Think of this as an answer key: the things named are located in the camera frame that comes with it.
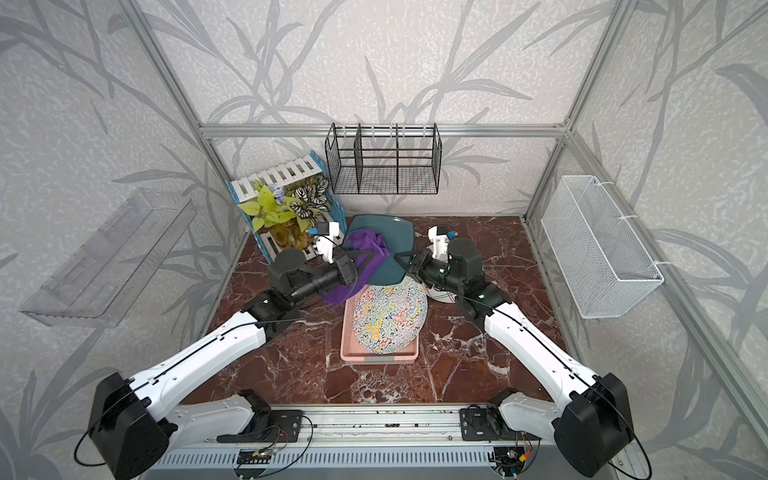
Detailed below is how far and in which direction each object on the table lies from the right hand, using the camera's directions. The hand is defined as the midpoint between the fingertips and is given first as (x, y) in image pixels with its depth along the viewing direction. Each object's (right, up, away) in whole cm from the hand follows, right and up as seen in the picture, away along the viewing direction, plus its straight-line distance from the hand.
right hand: (395, 254), depth 71 cm
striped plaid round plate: (+14, -15, +26) cm, 33 cm away
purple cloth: (-8, +3, -2) cm, 9 cm away
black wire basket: (-5, +33, +35) cm, 48 cm away
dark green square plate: (+1, +5, +1) cm, 5 cm away
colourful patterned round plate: (-3, -20, +18) cm, 27 cm away
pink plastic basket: (-12, -29, +14) cm, 34 cm away
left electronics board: (-34, -48, 0) cm, 59 cm away
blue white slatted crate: (-48, +19, +20) cm, 55 cm away
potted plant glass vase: (-34, +12, +20) cm, 41 cm away
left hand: (-5, 0, -3) cm, 6 cm away
